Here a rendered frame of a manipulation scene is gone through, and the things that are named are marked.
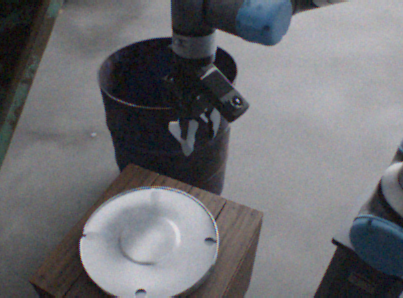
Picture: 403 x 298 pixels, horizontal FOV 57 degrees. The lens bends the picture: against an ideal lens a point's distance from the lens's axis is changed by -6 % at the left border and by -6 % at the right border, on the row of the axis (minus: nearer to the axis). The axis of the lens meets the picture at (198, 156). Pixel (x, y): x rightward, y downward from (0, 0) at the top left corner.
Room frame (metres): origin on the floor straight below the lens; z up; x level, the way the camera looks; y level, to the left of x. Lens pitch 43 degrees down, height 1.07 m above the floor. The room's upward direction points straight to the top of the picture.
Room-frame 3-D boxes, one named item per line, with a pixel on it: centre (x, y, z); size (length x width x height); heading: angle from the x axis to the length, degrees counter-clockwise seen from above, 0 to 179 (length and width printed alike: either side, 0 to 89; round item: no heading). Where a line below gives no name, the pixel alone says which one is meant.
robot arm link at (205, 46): (0.60, 0.01, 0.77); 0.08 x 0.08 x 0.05
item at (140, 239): (0.48, 0.10, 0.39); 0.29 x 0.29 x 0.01
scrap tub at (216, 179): (1.02, 0.09, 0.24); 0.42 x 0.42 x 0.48
